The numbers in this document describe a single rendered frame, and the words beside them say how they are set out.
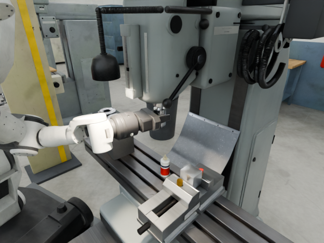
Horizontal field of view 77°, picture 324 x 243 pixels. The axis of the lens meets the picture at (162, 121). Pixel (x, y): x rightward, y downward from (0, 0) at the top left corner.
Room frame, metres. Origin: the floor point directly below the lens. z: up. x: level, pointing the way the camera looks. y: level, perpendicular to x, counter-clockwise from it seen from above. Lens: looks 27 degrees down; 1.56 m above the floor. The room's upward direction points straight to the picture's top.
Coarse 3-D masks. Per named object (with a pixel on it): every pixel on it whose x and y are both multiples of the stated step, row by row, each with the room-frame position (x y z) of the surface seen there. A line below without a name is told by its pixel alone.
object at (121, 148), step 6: (102, 108) 1.00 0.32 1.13; (108, 108) 1.00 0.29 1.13; (114, 108) 1.04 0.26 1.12; (108, 114) 0.94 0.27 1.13; (114, 114) 0.93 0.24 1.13; (114, 138) 0.82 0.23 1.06; (126, 138) 0.86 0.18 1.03; (132, 138) 0.88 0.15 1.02; (114, 144) 0.82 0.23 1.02; (120, 144) 0.84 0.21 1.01; (126, 144) 0.86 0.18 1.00; (132, 144) 0.88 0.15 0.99; (114, 150) 0.82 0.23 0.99; (120, 150) 0.84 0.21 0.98; (126, 150) 0.86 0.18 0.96; (132, 150) 0.88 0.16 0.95; (114, 156) 0.82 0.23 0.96; (120, 156) 0.83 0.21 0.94
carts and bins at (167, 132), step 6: (174, 102) 2.52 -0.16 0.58; (150, 108) 2.52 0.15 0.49; (174, 108) 2.53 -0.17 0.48; (168, 114) 2.48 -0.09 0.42; (174, 114) 2.55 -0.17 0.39; (174, 120) 2.56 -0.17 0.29; (168, 126) 2.49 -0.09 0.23; (174, 126) 2.58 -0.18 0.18; (150, 132) 2.57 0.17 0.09; (156, 132) 2.49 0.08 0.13; (162, 132) 2.48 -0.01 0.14; (168, 132) 2.50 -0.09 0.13; (174, 132) 2.61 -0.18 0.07; (156, 138) 2.50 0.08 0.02; (162, 138) 2.48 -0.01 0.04; (168, 138) 2.51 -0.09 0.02
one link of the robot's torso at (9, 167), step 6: (0, 150) 0.70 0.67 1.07; (0, 156) 0.69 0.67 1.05; (6, 156) 0.70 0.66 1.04; (12, 156) 0.73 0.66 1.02; (0, 162) 0.68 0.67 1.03; (6, 162) 0.69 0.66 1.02; (12, 162) 0.71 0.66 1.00; (0, 168) 0.67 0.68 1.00; (6, 168) 0.69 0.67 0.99; (12, 168) 0.72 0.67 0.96; (0, 174) 0.67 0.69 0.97
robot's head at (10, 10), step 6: (0, 0) 0.49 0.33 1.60; (6, 0) 0.50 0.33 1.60; (0, 6) 0.49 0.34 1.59; (6, 6) 0.50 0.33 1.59; (12, 6) 0.51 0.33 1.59; (0, 12) 0.50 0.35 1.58; (6, 12) 0.51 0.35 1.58; (12, 12) 0.52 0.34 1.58; (0, 18) 0.52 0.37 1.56; (6, 18) 0.53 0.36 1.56
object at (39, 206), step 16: (32, 192) 0.96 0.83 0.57; (32, 208) 0.83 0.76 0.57; (48, 208) 0.83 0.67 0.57; (64, 208) 0.78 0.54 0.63; (16, 224) 0.73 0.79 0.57; (32, 224) 0.73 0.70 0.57; (48, 224) 0.71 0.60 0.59; (64, 224) 0.72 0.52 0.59; (80, 224) 0.78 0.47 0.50; (0, 240) 0.64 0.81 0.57; (16, 240) 0.64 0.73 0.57; (32, 240) 0.63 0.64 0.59; (48, 240) 0.63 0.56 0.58; (64, 240) 0.68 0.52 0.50
